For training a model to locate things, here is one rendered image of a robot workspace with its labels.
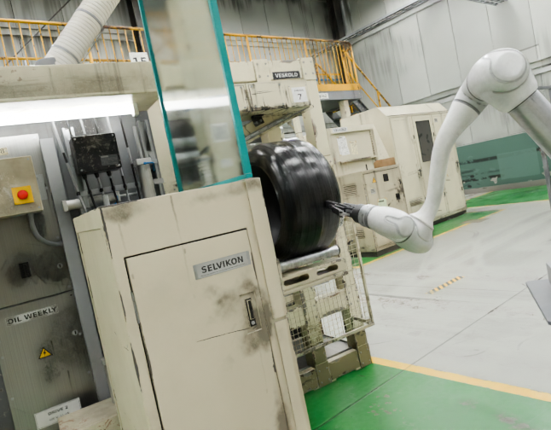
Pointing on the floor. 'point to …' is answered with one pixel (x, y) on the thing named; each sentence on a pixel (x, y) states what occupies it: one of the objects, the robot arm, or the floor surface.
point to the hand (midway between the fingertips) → (332, 205)
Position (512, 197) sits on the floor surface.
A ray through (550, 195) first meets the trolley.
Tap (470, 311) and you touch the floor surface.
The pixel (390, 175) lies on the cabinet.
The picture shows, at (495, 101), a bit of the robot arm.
